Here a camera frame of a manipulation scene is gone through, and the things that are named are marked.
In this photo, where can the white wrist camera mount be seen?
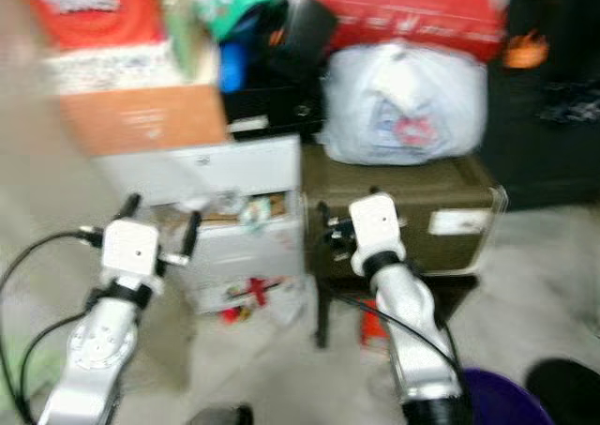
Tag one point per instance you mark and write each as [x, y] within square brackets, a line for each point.
[377, 226]
[133, 251]

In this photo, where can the grey left robot leg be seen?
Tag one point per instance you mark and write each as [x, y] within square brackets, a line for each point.
[220, 416]

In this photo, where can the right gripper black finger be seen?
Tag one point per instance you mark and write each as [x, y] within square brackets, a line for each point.
[324, 217]
[376, 193]

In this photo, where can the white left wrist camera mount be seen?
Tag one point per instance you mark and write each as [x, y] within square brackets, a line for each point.
[133, 251]

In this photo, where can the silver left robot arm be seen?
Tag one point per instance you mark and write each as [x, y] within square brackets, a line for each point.
[98, 350]

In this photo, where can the olive storage box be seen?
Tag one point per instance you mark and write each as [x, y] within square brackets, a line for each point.
[450, 186]

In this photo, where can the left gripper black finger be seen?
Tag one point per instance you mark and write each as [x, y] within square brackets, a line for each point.
[193, 235]
[128, 207]

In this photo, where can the blue plastic object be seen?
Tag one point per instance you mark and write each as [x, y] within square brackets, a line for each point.
[232, 67]

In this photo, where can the white orange cardboard box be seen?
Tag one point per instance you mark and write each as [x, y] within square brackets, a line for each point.
[141, 115]

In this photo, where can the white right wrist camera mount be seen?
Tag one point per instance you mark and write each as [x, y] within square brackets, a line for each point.
[377, 226]

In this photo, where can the small orange object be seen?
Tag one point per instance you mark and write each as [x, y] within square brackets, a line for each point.
[525, 50]

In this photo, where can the white tied plastic bag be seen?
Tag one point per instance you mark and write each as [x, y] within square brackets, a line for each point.
[398, 106]

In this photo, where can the black round object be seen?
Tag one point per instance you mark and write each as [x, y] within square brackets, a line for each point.
[567, 392]

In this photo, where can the red cardboard box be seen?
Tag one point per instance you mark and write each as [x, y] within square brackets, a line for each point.
[412, 12]

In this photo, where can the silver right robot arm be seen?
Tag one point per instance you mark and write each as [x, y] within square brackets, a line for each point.
[412, 322]

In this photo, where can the red bag with white print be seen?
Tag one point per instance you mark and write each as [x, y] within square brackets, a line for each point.
[94, 17]

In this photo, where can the purple plastic basin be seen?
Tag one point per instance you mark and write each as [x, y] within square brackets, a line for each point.
[506, 402]

